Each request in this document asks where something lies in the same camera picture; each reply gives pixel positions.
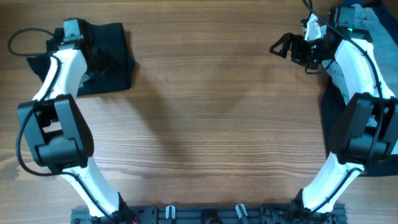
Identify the dark folded garment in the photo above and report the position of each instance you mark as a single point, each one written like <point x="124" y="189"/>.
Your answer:
<point x="348" y="135"/>

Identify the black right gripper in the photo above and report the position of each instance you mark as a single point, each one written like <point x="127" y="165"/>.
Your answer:
<point x="298" y="41"/>

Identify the light blue denim shorts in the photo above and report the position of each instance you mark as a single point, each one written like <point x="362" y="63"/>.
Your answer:
<point x="384" y="46"/>

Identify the black shorts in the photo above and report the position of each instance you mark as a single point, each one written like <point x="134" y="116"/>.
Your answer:
<point x="95" y="59"/>

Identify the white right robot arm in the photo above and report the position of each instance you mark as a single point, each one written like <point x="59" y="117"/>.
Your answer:
<point x="353" y="52"/>

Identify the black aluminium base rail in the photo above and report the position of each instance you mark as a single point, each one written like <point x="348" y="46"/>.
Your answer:
<point x="261" y="214"/>

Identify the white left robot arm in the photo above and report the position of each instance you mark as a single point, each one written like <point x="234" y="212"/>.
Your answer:
<point x="59" y="139"/>

